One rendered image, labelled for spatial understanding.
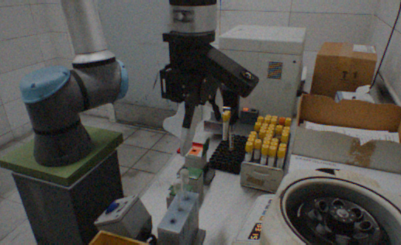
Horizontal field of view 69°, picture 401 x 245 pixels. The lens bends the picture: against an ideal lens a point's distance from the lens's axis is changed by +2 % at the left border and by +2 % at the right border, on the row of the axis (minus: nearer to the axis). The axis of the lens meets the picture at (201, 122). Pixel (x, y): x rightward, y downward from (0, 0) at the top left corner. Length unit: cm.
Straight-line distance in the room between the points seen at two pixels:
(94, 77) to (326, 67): 96
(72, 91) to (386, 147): 75
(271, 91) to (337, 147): 35
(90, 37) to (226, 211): 55
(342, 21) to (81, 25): 182
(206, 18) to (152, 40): 215
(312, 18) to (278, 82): 132
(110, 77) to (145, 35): 181
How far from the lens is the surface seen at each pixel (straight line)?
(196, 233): 62
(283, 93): 102
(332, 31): 229
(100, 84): 82
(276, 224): 51
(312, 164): 75
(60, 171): 83
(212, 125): 93
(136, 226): 59
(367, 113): 98
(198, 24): 46
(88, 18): 83
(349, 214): 55
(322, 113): 98
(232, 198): 71
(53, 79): 78
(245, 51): 100
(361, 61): 136
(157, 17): 254
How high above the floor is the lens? 134
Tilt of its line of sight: 26 degrees down
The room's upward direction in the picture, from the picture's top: straight up
